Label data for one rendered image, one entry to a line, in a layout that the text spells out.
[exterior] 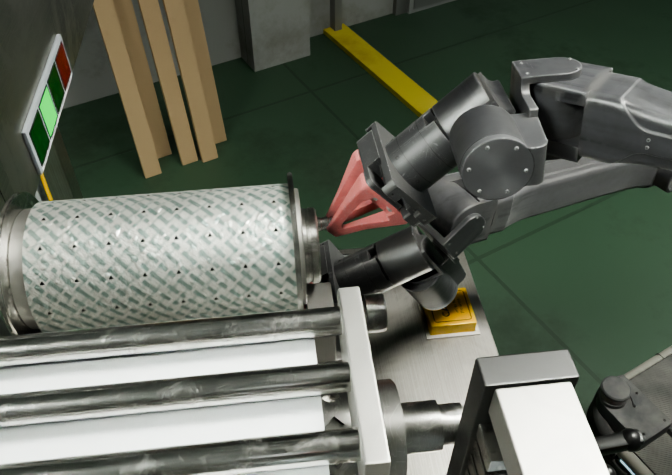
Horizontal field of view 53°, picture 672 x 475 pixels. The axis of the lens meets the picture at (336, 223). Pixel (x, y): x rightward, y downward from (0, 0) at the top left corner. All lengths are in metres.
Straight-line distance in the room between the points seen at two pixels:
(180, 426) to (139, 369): 0.04
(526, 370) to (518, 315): 1.91
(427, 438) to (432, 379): 0.56
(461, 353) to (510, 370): 0.67
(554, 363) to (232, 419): 0.16
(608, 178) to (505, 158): 0.42
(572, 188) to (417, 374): 0.34
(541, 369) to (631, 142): 0.28
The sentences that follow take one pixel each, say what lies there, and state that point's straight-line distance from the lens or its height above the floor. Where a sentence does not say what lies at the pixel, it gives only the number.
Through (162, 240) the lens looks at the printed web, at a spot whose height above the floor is 1.30.
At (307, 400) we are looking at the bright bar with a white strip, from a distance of 0.35.
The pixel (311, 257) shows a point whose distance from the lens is 0.63.
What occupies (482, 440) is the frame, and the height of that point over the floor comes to 1.40.
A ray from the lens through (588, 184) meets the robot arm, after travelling 0.92.
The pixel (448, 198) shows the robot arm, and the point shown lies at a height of 1.22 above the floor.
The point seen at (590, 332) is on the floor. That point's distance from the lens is 2.30.
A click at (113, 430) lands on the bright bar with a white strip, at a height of 1.44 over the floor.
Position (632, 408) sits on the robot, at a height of 0.28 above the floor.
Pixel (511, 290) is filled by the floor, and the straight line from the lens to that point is 2.33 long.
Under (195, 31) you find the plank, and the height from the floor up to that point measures 0.47.
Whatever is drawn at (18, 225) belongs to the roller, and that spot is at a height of 1.31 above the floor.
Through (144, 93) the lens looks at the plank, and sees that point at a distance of 2.73.
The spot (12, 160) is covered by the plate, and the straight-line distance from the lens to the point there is 0.91.
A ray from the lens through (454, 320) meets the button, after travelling 1.03.
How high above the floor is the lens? 1.73
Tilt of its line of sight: 44 degrees down
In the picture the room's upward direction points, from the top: straight up
